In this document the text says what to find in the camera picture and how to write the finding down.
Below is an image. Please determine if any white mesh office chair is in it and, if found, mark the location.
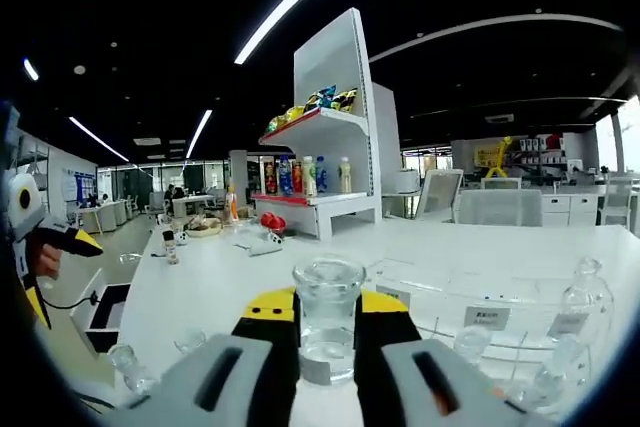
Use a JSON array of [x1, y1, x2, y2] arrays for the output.
[[456, 189, 504, 228], [413, 168, 465, 224], [598, 175, 637, 229], [499, 189, 545, 228]]

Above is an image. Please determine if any far shelf of small boxes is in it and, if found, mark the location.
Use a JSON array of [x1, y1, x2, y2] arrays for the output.
[[514, 134, 576, 173]]

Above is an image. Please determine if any clear acrylic reagent rack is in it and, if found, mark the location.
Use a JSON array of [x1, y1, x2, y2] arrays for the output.
[[367, 256, 634, 416]]

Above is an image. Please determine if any cream drink bottle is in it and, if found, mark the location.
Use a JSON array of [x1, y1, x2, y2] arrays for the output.
[[302, 155, 318, 198], [338, 155, 353, 195]]

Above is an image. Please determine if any white office desk with drawers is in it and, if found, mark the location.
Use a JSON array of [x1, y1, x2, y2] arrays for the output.
[[542, 180, 640, 228]]

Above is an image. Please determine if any long ceiling light strip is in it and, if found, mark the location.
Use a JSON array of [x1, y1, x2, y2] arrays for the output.
[[233, 0, 376, 66]]

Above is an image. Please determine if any far white office desk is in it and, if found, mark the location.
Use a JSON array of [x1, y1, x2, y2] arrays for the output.
[[74, 199, 132, 236], [171, 194, 217, 219]]

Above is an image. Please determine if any white display shelf unit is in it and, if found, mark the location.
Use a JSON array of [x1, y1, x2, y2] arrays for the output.
[[249, 6, 384, 241]]

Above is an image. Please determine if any person's left hand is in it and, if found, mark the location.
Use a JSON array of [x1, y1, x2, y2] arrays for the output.
[[35, 240, 65, 282]]

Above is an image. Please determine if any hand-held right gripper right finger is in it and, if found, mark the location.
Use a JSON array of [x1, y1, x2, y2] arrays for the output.
[[353, 289, 549, 427]]

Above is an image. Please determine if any orange figure bottle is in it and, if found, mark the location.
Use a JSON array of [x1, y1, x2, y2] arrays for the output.
[[223, 185, 241, 226]]

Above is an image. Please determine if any red rounded object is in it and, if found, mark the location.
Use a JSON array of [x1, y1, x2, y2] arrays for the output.
[[260, 211, 288, 237]]

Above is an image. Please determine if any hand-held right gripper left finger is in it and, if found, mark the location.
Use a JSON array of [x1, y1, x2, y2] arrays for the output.
[[104, 285, 302, 427]]

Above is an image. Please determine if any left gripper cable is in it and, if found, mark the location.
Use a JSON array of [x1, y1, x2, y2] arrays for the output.
[[39, 291, 104, 311]]

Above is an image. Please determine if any spice bottle with black cap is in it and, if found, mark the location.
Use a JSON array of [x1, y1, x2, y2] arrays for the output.
[[161, 228, 181, 266]]

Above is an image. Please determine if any white tall cabinet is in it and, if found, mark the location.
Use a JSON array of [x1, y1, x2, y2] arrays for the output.
[[372, 82, 404, 221]]

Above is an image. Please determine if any row of colourful snack bags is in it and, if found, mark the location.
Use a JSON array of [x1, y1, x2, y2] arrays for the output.
[[267, 85, 359, 134]]

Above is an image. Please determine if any short ceiling light strip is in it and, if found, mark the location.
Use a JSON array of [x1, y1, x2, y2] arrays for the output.
[[67, 115, 131, 164], [184, 108, 215, 160]]

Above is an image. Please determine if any basket of bread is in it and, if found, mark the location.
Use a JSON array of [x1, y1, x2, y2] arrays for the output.
[[183, 215, 223, 239]]

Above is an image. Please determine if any clear glass reagent bottle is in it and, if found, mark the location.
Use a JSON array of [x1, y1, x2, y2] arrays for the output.
[[173, 327, 207, 354], [559, 257, 615, 346], [532, 334, 584, 401], [453, 322, 495, 366], [106, 343, 154, 395], [291, 254, 368, 388]]

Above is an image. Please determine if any white box with black inside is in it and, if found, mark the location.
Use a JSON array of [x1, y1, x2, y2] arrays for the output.
[[68, 266, 133, 354]]

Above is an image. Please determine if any dark red snack can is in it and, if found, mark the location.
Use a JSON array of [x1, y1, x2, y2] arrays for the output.
[[262, 156, 279, 196]]

